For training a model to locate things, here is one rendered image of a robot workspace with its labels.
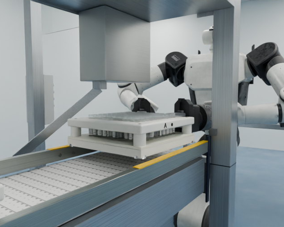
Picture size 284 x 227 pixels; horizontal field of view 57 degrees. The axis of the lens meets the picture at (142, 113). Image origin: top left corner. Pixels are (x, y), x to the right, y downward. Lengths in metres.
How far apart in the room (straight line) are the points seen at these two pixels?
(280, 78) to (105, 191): 0.81
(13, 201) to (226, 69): 0.61
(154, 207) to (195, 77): 0.76
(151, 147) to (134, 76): 0.31
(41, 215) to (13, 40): 4.28
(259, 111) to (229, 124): 0.20
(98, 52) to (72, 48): 4.60
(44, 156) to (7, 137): 3.81
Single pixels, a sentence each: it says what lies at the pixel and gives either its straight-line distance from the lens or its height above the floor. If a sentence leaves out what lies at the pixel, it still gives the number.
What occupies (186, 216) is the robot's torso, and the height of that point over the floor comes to 0.62.
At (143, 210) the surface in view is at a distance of 0.54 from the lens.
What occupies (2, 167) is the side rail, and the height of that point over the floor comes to 0.96.
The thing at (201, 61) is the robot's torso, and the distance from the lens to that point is 1.20.
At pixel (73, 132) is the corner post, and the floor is 1.01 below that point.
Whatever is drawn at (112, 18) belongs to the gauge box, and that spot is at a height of 1.32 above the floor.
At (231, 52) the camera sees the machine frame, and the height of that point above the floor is 1.23.
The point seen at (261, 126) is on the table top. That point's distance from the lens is 2.02.
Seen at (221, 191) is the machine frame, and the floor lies 0.83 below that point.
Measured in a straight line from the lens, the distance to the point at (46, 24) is 1.45.
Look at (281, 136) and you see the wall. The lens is 5.70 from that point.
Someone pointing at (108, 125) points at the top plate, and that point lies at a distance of 0.60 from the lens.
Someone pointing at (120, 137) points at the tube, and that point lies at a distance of 0.63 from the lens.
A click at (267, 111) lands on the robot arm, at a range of 0.96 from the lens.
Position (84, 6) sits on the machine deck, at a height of 1.35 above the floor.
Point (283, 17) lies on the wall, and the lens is 5.81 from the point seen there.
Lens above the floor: 1.12
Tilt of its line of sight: 5 degrees down
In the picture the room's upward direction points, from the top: straight up
